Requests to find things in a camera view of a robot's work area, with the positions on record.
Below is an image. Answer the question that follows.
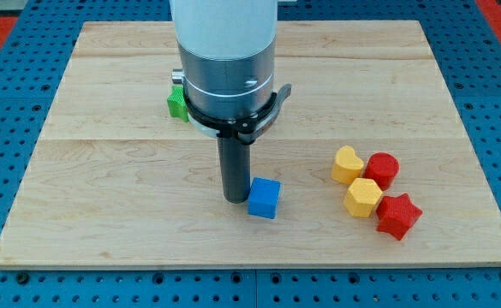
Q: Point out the blue cube block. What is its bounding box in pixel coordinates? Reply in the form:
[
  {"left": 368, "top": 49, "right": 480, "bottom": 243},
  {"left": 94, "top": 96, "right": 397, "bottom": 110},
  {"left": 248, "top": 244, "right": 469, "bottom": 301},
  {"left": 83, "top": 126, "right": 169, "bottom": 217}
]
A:
[{"left": 248, "top": 177, "right": 281, "bottom": 219}]

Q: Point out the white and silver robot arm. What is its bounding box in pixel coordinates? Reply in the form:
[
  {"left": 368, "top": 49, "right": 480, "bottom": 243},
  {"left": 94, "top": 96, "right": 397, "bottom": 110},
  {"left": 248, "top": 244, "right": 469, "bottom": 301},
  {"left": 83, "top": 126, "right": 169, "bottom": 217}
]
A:
[{"left": 170, "top": 0, "right": 277, "bottom": 138}]

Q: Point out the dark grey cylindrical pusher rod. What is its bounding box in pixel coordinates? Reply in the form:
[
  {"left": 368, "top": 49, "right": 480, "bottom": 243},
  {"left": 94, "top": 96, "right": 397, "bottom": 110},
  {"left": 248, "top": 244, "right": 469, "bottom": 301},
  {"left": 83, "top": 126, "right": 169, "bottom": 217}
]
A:
[{"left": 218, "top": 138, "right": 250, "bottom": 204}]

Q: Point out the green star block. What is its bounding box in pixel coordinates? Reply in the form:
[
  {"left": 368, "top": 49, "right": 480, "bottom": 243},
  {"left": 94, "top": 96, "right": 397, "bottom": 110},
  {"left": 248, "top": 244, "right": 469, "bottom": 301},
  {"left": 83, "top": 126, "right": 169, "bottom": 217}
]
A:
[{"left": 166, "top": 86, "right": 189, "bottom": 122}]

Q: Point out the yellow heart block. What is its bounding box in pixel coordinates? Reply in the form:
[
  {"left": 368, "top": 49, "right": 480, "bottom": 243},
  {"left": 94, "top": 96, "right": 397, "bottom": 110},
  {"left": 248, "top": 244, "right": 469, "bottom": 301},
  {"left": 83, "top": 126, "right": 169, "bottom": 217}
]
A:
[{"left": 331, "top": 145, "right": 364, "bottom": 185}]

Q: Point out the yellow hexagon block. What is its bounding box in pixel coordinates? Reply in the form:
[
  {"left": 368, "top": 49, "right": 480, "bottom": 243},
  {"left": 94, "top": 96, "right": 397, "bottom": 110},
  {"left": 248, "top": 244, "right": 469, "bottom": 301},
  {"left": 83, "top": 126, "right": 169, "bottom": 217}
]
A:
[{"left": 343, "top": 178, "right": 383, "bottom": 218}]

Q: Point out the red cylinder block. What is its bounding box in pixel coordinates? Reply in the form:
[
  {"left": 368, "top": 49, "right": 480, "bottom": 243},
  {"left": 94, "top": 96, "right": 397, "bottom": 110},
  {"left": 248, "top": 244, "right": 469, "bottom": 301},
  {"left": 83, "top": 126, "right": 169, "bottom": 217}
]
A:
[{"left": 363, "top": 152, "right": 400, "bottom": 191}]

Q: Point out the light wooden board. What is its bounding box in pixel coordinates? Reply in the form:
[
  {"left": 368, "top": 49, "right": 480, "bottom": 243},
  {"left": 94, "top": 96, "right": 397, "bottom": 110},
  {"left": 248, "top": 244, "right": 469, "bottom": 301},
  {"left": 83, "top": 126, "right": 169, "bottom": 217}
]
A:
[{"left": 0, "top": 21, "right": 501, "bottom": 270}]

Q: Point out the red star block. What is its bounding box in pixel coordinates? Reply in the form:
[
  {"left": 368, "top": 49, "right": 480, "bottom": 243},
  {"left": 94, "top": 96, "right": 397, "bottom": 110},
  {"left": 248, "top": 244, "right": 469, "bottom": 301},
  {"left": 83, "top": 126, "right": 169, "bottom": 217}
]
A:
[{"left": 376, "top": 193, "right": 423, "bottom": 240}]

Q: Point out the black clamp ring with lever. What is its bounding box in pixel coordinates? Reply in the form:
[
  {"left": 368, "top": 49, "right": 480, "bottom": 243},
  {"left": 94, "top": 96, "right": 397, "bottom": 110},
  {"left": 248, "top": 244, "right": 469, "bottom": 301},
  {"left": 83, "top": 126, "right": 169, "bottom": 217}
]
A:
[{"left": 182, "top": 83, "right": 293, "bottom": 145}]

